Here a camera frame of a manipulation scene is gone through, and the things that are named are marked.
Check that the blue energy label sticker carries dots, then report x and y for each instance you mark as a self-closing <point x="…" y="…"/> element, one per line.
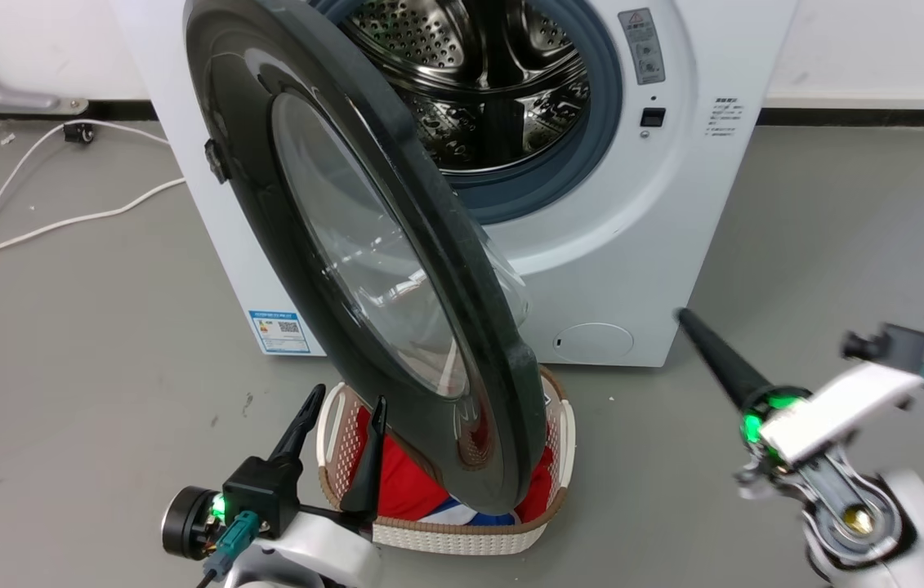
<point x="280" y="331"/>

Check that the perforated steel washer drum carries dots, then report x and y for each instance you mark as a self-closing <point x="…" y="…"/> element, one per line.
<point x="494" y="82"/>

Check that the black door lock socket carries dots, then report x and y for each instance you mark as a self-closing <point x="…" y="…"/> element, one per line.
<point x="653" y="117"/>

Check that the red garment with stripes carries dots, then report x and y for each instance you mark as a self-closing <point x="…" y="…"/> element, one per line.
<point x="404" y="490"/>

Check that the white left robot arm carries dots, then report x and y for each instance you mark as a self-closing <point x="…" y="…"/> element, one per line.
<point x="314" y="555"/>

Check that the white front-load washing machine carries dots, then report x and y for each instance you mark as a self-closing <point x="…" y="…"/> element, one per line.
<point x="633" y="245"/>

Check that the grey warning sticker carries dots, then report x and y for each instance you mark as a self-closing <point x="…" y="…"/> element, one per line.
<point x="642" y="47"/>

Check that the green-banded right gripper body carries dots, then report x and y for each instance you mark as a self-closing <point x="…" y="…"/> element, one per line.
<point x="765" y="418"/>

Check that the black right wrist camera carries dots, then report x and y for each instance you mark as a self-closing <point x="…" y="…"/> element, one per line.
<point x="890" y="345"/>

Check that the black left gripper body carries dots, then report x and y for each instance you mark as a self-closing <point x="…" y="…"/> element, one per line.
<point x="261" y="494"/>

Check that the grey-blue rubber door gasket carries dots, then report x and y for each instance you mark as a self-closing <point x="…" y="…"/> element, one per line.
<point x="605" y="122"/>

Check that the white woven laundry basket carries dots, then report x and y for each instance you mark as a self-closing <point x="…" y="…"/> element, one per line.
<point x="462" y="540"/>

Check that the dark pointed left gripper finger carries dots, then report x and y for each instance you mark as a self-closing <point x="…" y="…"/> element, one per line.
<point x="298" y="433"/>
<point x="367" y="461"/>

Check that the black round washing machine door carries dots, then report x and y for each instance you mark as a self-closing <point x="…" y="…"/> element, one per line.
<point x="233" y="122"/>

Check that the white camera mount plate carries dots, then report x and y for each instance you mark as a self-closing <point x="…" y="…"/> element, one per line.
<point x="837" y="412"/>

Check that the small printed text label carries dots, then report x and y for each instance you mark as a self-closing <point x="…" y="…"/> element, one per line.
<point x="725" y="117"/>

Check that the round white filter cover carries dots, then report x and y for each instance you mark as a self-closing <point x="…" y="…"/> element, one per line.
<point x="595" y="342"/>

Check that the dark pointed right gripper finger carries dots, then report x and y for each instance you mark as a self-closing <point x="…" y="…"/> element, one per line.
<point x="723" y="361"/>

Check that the black door latch hook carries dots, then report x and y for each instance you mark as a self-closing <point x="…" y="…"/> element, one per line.
<point x="216" y="160"/>

